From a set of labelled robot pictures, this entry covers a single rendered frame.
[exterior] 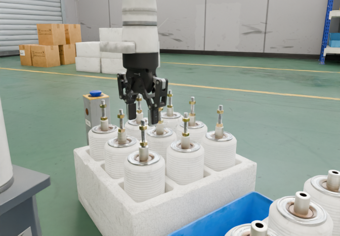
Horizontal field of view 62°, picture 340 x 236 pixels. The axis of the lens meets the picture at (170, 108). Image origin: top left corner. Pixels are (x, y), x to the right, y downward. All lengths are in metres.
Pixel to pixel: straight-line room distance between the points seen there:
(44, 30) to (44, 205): 3.75
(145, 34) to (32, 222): 0.38
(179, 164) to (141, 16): 0.35
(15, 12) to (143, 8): 6.10
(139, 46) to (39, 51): 3.96
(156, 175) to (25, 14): 6.28
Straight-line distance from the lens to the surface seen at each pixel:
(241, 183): 0.81
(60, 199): 1.03
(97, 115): 0.99
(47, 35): 4.55
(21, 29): 6.67
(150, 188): 0.64
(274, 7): 5.77
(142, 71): 0.58
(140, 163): 0.63
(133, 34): 0.56
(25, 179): 0.53
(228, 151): 0.77
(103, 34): 3.54
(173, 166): 0.70
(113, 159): 0.73
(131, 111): 0.64
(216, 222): 0.74
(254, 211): 0.84
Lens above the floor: 0.54
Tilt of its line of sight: 16 degrees down
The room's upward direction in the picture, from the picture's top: straight up
